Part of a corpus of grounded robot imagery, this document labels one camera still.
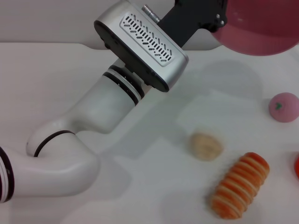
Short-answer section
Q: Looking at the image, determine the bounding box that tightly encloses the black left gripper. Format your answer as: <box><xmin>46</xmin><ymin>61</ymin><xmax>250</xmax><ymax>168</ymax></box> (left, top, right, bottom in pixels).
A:
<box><xmin>158</xmin><ymin>0</ymin><xmax>228</xmax><ymax>48</ymax></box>

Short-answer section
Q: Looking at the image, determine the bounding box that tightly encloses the pink plastic bowl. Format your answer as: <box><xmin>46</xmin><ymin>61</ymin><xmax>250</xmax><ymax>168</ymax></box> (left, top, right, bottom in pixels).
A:
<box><xmin>211</xmin><ymin>0</ymin><xmax>299</xmax><ymax>56</ymax></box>

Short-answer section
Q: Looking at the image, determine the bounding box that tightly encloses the beige egg yolk pastry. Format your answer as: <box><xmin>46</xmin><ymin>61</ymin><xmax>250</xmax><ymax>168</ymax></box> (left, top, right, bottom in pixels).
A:
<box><xmin>189</xmin><ymin>132</ymin><xmax>225</xmax><ymax>161</ymax></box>

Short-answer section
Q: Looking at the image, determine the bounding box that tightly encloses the pink dome pastry green mark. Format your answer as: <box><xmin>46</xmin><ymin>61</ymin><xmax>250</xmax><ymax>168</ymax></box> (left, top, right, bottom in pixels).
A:
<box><xmin>268</xmin><ymin>92</ymin><xmax>299</xmax><ymax>123</ymax></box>

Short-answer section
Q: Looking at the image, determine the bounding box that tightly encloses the silver cylindrical connector plug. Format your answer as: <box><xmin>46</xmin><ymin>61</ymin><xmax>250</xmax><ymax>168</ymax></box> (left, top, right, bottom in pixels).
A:
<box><xmin>142</xmin><ymin>4</ymin><xmax>161</xmax><ymax>23</ymax></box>

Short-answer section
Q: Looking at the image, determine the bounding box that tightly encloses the red round object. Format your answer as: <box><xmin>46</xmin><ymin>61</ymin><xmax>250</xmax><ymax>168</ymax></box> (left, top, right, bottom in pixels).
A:
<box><xmin>293</xmin><ymin>153</ymin><xmax>299</xmax><ymax>179</ymax></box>

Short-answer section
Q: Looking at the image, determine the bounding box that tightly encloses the orange white striped bread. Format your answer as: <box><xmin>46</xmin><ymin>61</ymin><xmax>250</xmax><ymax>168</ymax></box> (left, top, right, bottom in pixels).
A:
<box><xmin>210</xmin><ymin>152</ymin><xmax>271</xmax><ymax>220</ymax></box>

